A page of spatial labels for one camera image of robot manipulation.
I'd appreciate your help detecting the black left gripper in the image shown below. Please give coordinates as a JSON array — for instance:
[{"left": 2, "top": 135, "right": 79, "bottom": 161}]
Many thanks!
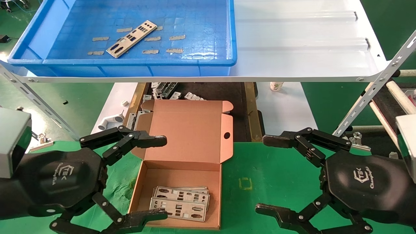
[{"left": 18, "top": 125, "right": 168, "bottom": 234}]

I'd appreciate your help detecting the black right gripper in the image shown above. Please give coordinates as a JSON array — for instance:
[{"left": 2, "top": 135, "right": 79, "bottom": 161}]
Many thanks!
[{"left": 255, "top": 127, "right": 408, "bottom": 234}]

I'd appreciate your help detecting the brown cardboard box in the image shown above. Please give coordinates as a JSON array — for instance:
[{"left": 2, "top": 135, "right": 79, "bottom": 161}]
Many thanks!
[{"left": 128, "top": 99, "right": 234, "bottom": 230}]

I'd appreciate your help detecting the black tray with brass rails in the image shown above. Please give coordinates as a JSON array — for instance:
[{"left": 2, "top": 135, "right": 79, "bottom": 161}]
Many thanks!
[{"left": 125, "top": 82, "right": 264, "bottom": 142}]

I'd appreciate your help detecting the blue plastic tray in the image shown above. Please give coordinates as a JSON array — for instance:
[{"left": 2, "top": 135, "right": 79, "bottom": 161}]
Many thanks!
[{"left": 7, "top": 0, "right": 238, "bottom": 77}]

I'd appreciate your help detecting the green table cloth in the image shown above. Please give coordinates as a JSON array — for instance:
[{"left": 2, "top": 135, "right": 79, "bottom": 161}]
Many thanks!
[{"left": 0, "top": 140, "right": 416, "bottom": 234}]

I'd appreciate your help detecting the white plastic pipe fitting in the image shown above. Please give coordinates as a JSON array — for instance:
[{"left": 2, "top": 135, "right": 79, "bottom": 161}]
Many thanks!
[{"left": 97, "top": 110, "right": 125, "bottom": 131}]

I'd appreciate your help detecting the white lower table board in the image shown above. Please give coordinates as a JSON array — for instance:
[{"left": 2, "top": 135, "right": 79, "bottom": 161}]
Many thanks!
[{"left": 91, "top": 82, "right": 318, "bottom": 136}]

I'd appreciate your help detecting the silver metal cloth clamp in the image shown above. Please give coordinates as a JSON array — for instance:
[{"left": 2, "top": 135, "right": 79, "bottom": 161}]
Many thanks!
[
  {"left": 30, "top": 133, "right": 54, "bottom": 152},
  {"left": 348, "top": 131, "right": 372, "bottom": 152}
]

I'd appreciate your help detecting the white shelf board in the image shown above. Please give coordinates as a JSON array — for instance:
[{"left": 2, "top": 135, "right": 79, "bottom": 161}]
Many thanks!
[{"left": 0, "top": 0, "right": 389, "bottom": 83}]

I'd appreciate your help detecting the dark brown mat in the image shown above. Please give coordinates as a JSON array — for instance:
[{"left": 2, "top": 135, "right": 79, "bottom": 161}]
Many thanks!
[{"left": 372, "top": 83, "right": 416, "bottom": 153}]

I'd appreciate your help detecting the black chair wheel base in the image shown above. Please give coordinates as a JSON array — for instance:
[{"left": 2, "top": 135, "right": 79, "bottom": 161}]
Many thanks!
[{"left": 0, "top": 0, "right": 30, "bottom": 13}]

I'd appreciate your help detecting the grey perforated shelf post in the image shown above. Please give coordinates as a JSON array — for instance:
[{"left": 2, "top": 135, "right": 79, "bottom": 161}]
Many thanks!
[
  {"left": 332, "top": 30, "right": 416, "bottom": 137},
  {"left": 0, "top": 63, "right": 81, "bottom": 141}
]

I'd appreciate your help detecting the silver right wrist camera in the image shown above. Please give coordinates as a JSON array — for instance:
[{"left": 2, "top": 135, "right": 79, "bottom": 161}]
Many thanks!
[{"left": 396, "top": 114, "right": 416, "bottom": 183}]

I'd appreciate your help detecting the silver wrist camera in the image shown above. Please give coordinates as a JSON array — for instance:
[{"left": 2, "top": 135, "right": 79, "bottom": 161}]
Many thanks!
[
  {"left": 0, "top": 108, "right": 32, "bottom": 178},
  {"left": 396, "top": 114, "right": 416, "bottom": 183}
]

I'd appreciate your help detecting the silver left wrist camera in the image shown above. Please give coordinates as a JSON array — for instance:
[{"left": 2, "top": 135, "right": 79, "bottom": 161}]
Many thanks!
[{"left": 0, "top": 108, "right": 32, "bottom": 178}]

